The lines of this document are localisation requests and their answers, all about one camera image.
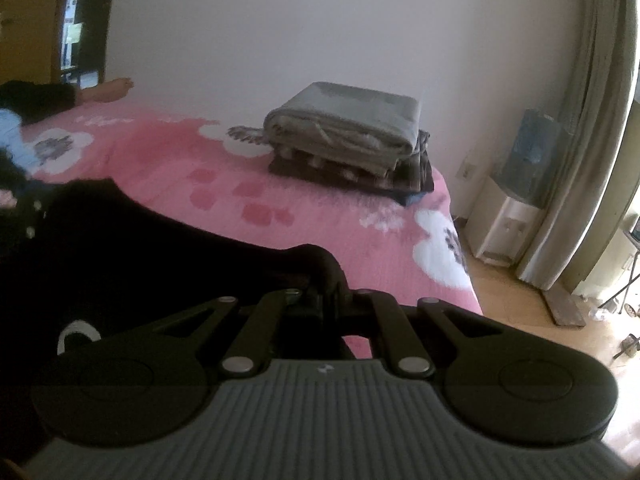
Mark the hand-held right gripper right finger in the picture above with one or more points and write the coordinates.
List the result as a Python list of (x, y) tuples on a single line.
[(382, 317)]

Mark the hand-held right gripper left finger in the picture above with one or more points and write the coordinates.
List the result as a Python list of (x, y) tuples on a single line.
[(277, 312)]

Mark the black printed t-shirt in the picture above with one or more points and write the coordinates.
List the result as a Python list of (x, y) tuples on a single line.
[(125, 260)]

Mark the pink floral blanket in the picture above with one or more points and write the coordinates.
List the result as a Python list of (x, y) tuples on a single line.
[(300, 210)]

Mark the white water dispenser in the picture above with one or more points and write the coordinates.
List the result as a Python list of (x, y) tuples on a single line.
[(505, 225)]

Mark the brown floor mat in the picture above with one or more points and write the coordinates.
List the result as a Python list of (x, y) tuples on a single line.
[(565, 310)]

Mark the blue water bottle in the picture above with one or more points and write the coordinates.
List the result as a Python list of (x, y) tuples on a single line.
[(535, 155)]

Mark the folding metal table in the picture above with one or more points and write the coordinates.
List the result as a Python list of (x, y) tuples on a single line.
[(625, 280)]

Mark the beige curtain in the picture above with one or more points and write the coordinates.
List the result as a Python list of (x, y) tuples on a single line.
[(590, 135)]

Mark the light blue cloth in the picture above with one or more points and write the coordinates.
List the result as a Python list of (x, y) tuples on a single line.
[(12, 135)]

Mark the wooden door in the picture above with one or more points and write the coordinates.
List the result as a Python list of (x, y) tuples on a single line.
[(30, 15)]

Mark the wall socket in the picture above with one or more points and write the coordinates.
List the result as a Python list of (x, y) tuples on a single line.
[(466, 170)]

